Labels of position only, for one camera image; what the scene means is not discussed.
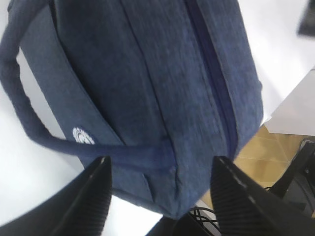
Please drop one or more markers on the black office chair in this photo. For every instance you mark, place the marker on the black office chair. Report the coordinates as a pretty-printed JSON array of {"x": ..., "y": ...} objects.
[{"x": 296, "y": 186}]

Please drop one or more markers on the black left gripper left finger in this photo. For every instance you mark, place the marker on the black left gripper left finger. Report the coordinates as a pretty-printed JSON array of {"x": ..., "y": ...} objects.
[{"x": 79, "y": 209}]

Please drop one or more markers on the navy blue fabric bag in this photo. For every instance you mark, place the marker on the navy blue fabric bag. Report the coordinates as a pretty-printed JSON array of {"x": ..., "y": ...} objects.
[{"x": 160, "y": 86}]

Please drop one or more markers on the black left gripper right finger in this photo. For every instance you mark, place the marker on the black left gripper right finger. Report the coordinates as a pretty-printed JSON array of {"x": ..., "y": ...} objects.
[{"x": 244, "y": 208}]

